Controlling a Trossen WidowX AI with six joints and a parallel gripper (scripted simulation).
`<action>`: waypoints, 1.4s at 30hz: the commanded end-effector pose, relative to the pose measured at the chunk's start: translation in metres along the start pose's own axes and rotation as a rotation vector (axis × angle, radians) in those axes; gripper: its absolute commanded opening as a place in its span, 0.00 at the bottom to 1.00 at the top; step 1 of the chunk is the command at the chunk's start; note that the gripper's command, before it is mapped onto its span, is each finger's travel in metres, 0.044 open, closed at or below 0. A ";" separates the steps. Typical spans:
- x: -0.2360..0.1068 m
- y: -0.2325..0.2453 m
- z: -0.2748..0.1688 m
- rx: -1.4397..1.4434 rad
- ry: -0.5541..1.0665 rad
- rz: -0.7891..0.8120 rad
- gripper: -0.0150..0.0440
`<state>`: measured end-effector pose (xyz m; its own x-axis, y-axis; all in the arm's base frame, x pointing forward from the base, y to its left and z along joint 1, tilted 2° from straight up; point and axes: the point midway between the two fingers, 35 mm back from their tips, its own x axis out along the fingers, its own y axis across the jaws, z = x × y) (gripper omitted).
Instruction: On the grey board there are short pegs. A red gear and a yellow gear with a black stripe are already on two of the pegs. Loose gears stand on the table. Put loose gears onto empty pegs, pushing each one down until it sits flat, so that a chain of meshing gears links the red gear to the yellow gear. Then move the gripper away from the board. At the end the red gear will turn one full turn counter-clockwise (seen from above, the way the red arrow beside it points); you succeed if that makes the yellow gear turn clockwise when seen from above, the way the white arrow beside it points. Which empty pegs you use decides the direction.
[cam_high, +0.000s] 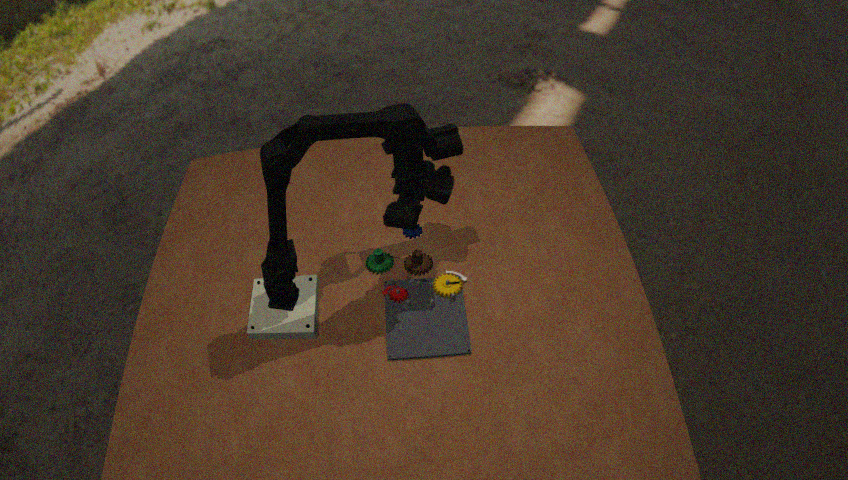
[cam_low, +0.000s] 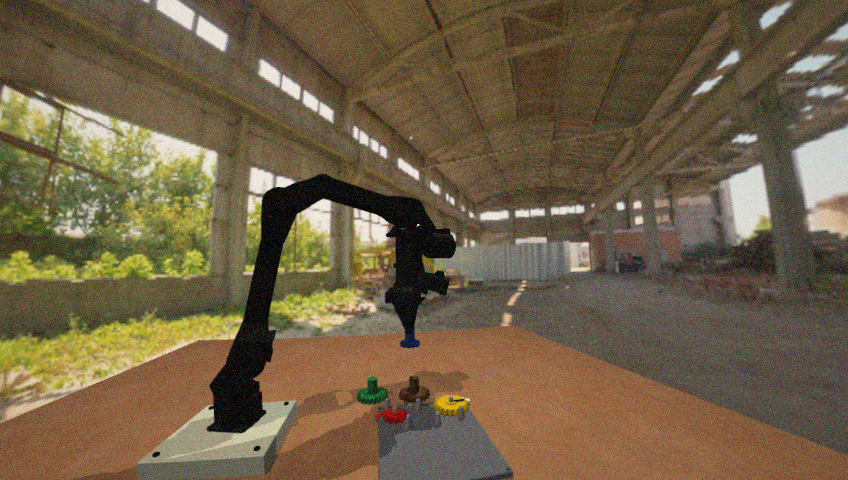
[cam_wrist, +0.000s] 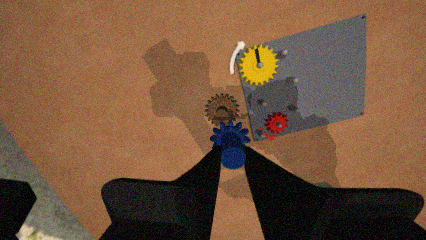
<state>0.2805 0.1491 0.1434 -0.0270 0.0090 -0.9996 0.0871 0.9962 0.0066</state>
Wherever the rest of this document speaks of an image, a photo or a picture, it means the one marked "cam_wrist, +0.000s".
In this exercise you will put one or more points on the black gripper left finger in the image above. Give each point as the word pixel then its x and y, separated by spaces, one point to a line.
pixel 189 200

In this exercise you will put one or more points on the brown gear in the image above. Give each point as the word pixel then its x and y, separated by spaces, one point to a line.
pixel 221 109

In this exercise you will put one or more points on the red gear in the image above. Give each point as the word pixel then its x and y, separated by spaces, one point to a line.
pixel 273 120

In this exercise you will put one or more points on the blue gear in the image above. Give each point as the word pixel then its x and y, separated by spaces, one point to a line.
pixel 231 139

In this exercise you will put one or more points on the white curved arrow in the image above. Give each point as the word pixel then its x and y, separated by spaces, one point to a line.
pixel 240 46

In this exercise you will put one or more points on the yellow gear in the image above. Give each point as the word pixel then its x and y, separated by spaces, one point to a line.
pixel 252 57

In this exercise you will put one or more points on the grey metal board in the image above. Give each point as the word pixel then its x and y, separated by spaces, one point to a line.
pixel 320 79

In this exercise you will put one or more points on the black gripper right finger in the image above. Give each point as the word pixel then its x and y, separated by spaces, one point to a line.
pixel 289 208

